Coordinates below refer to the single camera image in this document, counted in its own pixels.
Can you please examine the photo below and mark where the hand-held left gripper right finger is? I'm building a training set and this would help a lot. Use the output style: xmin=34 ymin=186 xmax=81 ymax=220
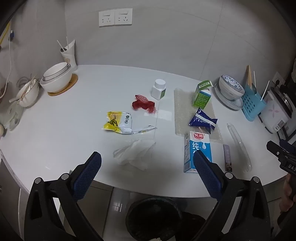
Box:
xmin=193 ymin=150 xmax=271 ymax=241

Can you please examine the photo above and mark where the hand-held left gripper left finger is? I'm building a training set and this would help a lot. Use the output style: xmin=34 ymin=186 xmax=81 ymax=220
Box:
xmin=24 ymin=151 xmax=102 ymax=241

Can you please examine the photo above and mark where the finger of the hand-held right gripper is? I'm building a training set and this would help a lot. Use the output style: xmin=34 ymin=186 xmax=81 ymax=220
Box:
xmin=266 ymin=140 xmax=296 ymax=163
xmin=279 ymin=138 xmax=296 ymax=154

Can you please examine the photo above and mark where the purple stick wrapper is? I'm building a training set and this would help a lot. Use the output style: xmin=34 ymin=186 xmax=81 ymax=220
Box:
xmin=223 ymin=144 xmax=233 ymax=172

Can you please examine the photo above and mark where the blue white milk carton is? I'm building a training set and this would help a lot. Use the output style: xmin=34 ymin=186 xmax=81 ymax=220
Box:
xmin=184 ymin=131 xmax=213 ymax=174

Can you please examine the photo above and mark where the clear plastic tube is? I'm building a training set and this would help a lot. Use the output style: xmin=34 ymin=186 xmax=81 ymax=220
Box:
xmin=227 ymin=123 xmax=253 ymax=172

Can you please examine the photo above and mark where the white tissue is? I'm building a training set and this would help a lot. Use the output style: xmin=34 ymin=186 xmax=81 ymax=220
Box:
xmin=113 ymin=139 xmax=156 ymax=171

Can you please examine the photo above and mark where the dark blue snack packet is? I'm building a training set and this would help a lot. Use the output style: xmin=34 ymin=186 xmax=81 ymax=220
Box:
xmin=188 ymin=108 xmax=218 ymax=133

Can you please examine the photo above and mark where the yellow snack wrapper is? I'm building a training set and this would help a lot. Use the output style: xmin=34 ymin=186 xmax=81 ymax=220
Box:
xmin=103 ymin=111 xmax=132 ymax=134

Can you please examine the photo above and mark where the dark green mesh wastebasket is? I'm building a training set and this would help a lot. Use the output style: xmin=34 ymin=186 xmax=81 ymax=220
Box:
xmin=125 ymin=196 xmax=183 ymax=241

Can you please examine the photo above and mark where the green drink carton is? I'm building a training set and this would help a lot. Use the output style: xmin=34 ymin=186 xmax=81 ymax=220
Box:
xmin=192 ymin=80 xmax=213 ymax=110

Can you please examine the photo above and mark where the person's right hand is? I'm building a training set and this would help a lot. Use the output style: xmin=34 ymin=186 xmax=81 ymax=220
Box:
xmin=279 ymin=174 xmax=296 ymax=214

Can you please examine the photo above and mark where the white floral rice cooker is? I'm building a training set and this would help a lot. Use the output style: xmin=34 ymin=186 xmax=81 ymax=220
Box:
xmin=258 ymin=87 xmax=295 ymax=134

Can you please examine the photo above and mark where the light blue utensil basket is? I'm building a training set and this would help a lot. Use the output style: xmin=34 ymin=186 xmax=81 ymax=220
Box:
xmin=241 ymin=84 xmax=270 ymax=121

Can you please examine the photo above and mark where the clear bubble wrap sheet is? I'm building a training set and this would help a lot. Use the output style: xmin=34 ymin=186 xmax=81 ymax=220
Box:
xmin=174 ymin=87 xmax=223 ymax=142

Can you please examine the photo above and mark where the blue patterned bowl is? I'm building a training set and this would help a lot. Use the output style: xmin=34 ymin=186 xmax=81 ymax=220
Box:
xmin=219 ymin=74 xmax=246 ymax=101

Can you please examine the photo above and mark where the bundle of wooden chopsticks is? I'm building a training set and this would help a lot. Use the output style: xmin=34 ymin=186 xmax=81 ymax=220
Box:
xmin=245 ymin=65 xmax=253 ymax=89

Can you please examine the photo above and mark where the round wooden coaster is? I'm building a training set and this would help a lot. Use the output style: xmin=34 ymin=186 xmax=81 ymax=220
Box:
xmin=47 ymin=73 xmax=78 ymax=96

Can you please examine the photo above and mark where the white pill bottle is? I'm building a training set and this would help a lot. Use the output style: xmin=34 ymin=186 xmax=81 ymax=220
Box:
xmin=151 ymin=79 xmax=167 ymax=100

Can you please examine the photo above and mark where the large white bowl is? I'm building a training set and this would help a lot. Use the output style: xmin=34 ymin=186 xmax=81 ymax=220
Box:
xmin=40 ymin=67 xmax=73 ymax=92

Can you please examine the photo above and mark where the small white bowl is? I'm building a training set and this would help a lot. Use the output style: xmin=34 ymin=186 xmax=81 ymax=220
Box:
xmin=16 ymin=79 xmax=39 ymax=108

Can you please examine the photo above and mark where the clear plastic container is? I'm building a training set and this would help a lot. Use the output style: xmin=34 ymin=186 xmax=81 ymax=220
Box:
xmin=0 ymin=102 xmax=24 ymax=131

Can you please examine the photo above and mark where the white bowl with spoon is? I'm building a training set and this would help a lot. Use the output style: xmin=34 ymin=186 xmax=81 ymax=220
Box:
xmin=9 ymin=74 xmax=37 ymax=103

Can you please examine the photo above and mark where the white bowl dark rim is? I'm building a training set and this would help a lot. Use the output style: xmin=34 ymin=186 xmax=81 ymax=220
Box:
xmin=43 ymin=62 xmax=71 ymax=81

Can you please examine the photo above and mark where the white utensil cup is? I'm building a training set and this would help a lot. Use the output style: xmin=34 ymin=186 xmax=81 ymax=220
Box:
xmin=61 ymin=40 xmax=78 ymax=72

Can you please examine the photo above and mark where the wall socket with plug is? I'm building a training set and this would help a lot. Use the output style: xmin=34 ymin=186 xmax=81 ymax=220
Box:
xmin=273 ymin=72 xmax=286 ymax=88

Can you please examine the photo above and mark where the white cable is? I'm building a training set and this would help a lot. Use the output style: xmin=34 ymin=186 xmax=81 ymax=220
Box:
xmin=0 ymin=21 xmax=13 ymax=98

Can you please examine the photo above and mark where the white wall socket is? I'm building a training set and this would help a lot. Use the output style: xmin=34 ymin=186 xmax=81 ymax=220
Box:
xmin=115 ymin=9 xmax=133 ymax=25
xmin=99 ymin=10 xmax=115 ymax=27

